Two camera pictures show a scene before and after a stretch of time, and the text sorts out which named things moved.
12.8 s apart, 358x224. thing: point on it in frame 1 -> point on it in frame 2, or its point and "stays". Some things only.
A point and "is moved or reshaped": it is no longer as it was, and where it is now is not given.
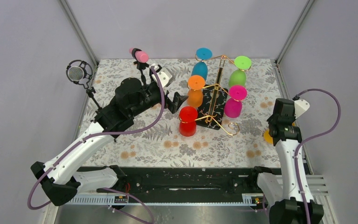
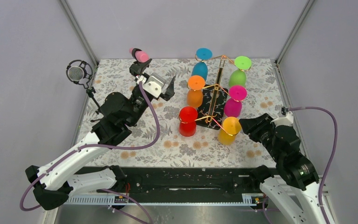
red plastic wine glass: x=187 y=125 stays
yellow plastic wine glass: x=267 y=137 is moved or reshaped
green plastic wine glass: x=237 y=77 stays
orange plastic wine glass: x=196 y=83 stays
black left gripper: x=174 y=105 -> x=138 y=70
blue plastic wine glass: x=200 y=68 stays
